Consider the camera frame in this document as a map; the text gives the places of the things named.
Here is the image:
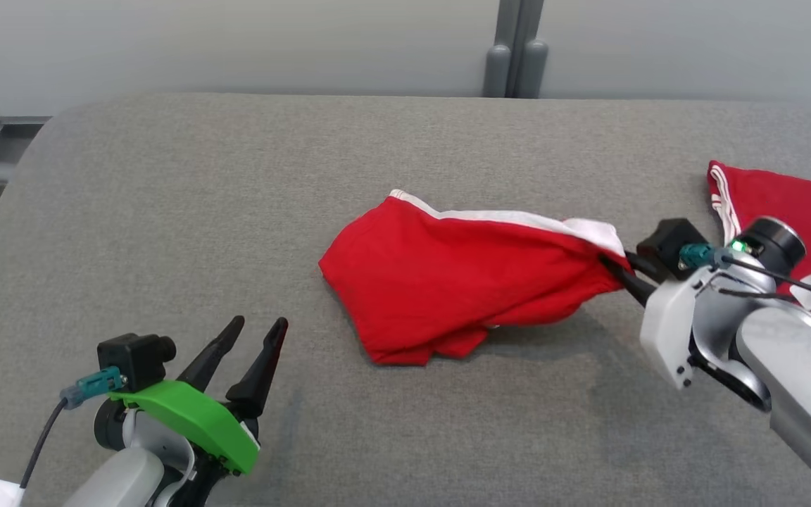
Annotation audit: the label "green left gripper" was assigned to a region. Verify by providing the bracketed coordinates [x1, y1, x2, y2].
[108, 315, 289, 475]

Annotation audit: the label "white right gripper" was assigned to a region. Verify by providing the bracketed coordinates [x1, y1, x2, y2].
[598, 251, 727, 391]

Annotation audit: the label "red and white basketball jersey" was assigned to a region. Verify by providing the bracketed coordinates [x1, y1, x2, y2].
[707, 160, 811, 300]

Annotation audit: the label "red shorts with white trim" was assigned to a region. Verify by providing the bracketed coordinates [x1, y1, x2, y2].
[318, 189, 631, 367]

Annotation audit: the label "right camera cable teal plug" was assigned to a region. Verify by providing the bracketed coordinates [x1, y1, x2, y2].
[680, 243, 811, 314]

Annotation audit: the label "camera cable teal plug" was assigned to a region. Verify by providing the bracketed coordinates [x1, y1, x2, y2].
[680, 243, 811, 314]
[20, 366, 128, 490]

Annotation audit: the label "left camera cable teal plug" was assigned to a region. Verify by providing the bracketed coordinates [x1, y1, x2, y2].
[20, 366, 128, 490]

